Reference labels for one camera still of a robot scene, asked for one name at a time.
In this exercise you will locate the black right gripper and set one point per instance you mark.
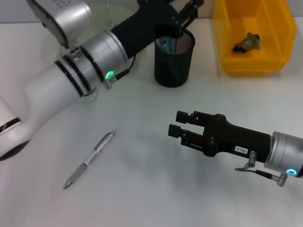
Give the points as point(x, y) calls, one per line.
point(234, 139)

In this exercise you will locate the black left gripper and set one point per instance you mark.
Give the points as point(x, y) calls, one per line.
point(146, 23)

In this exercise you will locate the light blue scissors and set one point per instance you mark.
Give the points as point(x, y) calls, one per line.
point(165, 46)

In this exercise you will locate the green plastic wrapper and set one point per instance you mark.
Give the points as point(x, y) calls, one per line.
point(248, 42)

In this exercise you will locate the silver ballpoint pen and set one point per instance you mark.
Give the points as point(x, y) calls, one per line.
point(94, 153)

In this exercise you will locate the clear green-label water bottle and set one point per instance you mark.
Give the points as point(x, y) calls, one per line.
point(90, 97)

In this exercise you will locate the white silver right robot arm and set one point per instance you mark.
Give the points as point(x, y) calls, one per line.
point(286, 156)

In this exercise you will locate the black mesh pen holder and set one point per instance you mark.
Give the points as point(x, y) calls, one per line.
point(172, 68)

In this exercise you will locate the translucent green fruit bowl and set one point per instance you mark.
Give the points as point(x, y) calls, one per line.
point(101, 21)

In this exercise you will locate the yellow plastic bin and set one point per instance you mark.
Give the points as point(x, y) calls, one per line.
point(236, 19)

